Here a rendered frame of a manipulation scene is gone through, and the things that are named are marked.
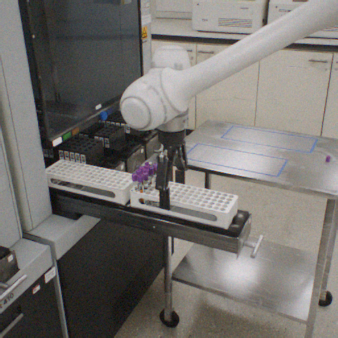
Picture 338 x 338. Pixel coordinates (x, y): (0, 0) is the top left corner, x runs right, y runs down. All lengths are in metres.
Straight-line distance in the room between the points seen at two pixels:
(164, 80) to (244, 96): 2.64
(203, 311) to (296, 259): 0.48
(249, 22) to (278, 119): 0.77
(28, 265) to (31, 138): 0.35
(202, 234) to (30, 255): 0.48
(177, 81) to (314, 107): 2.58
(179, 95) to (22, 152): 0.53
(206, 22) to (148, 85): 2.62
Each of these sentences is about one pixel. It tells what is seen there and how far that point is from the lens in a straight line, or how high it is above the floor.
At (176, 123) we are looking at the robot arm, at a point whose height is 1.09.
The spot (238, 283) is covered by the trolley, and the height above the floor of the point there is 0.28.
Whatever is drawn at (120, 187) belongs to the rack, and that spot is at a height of 0.86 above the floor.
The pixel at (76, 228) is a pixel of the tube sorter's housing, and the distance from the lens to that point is 1.39.
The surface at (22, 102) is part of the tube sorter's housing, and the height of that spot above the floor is 1.12.
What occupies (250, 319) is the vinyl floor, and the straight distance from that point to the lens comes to 2.09.
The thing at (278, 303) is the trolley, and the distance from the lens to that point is 1.77.
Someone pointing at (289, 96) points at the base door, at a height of 0.47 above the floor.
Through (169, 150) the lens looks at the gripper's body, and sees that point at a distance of 1.15.
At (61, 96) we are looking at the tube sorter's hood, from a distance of 1.35.
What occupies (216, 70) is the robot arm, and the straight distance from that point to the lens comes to 0.92.
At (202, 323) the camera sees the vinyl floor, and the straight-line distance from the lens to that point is 2.06.
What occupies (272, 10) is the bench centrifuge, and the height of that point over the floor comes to 1.08.
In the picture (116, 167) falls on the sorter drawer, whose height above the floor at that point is 0.81.
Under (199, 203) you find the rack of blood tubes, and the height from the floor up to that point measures 0.86.
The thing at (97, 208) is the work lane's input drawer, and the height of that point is 0.79.
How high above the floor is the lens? 1.48
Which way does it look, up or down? 26 degrees down
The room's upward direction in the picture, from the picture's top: 1 degrees counter-clockwise
